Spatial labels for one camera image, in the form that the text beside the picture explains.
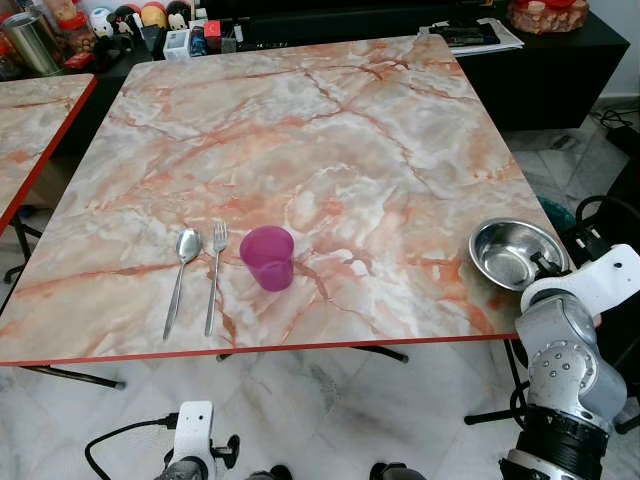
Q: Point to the clear jar of snacks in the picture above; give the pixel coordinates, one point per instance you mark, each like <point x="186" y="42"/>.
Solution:
<point x="76" y="36"/>

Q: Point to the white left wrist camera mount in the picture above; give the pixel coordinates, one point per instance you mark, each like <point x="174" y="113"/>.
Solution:
<point x="193" y="430"/>

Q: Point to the stack of papers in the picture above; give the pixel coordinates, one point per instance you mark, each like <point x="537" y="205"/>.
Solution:
<point x="470" y="37"/>

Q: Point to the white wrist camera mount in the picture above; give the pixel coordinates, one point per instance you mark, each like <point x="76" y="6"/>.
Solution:
<point x="193" y="430"/>
<point x="605" y="278"/>

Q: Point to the black robot right foot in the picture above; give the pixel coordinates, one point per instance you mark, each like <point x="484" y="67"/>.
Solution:
<point x="395" y="471"/>

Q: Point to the small white box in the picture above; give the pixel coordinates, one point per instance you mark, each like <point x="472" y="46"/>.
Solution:
<point x="177" y="44"/>

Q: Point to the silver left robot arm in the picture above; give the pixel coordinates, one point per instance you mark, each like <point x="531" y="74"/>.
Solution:
<point x="182" y="471"/>

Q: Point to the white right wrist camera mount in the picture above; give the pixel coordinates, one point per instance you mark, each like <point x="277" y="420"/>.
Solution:
<point x="605" y="278"/>

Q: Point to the purple plastic cup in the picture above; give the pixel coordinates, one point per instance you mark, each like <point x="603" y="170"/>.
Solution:
<point x="268" y="260"/>

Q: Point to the silver metal fork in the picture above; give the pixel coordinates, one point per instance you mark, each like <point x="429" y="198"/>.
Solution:
<point x="214" y="275"/>

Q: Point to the teal round object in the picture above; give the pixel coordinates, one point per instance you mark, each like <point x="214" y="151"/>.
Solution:
<point x="556" y="214"/>

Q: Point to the steel canister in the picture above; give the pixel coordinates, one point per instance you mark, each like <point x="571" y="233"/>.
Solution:
<point x="30" y="45"/>

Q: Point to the silver metal spoon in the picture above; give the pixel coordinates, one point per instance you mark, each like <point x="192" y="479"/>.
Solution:
<point x="181" y="285"/>

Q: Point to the stainless steel bowl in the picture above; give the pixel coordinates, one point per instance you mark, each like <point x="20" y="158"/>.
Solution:
<point x="505" y="255"/>

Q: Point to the black sideboard cabinet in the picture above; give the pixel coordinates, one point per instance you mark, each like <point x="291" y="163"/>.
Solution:
<point x="545" y="85"/>

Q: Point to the red basket of snacks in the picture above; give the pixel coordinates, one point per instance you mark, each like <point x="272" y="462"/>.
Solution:
<point x="548" y="14"/>

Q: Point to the black robot foot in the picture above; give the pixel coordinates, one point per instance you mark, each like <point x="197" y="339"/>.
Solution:
<point x="270" y="473"/>
<point x="395" y="471"/>

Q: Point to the black robot left foot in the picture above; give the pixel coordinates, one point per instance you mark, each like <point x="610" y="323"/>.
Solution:
<point x="270" y="473"/>

